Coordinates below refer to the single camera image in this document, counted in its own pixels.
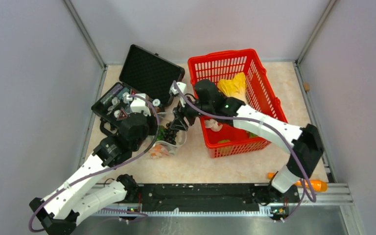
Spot orange handled tool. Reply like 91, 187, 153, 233
267, 172, 328, 192

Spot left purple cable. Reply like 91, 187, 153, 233
28, 94, 160, 233

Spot purple cable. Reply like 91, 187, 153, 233
28, 94, 160, 233
173, 81, 317, 223

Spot napa cabbage toy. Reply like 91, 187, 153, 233
217, 72, 248, 104

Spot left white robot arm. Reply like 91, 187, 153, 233
28, 113, 160, 235

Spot clear zip top bag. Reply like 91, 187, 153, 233
148, 112, 187, 159

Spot green grape bunch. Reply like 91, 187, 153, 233
247, 132, 257, 138

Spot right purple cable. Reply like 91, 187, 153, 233
173, 81, 317, 223

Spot orange fruit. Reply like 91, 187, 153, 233
149, 144, 171, 159

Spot green lime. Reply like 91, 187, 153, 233
218, 140, 230, 144

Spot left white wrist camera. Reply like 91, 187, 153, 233
123, 93, 151, 117

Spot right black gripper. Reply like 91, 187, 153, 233
170, 94, 213, 132

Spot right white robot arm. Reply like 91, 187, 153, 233
169, 79, 325, 202

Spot black grape bunch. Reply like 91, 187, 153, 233
164, 122, 179, 145

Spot white mushroom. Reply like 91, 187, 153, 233
204, 119, 223, 132

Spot black poker chip case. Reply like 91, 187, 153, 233
91, 44, 185, 129

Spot green bell pepper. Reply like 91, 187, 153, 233
157, 125, 167, 141

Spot red plastic basket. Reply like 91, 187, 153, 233
187, 48, 288, 160

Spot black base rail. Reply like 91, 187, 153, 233
123, 183, 300, 214

